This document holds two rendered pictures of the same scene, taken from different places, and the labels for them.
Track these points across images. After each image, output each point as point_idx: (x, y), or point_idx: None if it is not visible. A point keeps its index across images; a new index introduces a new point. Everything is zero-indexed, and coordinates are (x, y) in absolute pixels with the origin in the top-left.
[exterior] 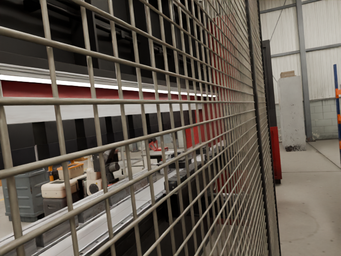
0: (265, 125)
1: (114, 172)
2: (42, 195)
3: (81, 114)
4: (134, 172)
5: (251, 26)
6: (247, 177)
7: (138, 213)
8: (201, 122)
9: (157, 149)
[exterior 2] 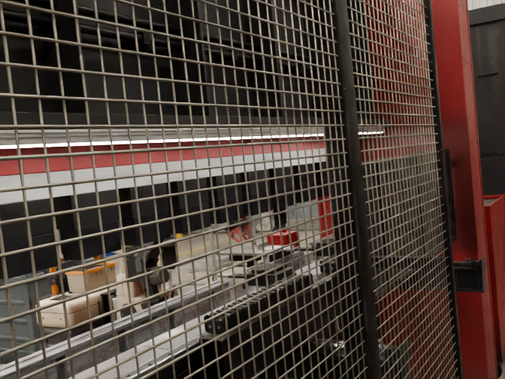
0: (421, 210)
1: (198, 277)
2: (37, 320)
3: (67, 187)
4: (239, 278)
5: (365, 27)
6: (267, 328)
7: (141, 373)
8: (61, 271)
9: (249, 241)
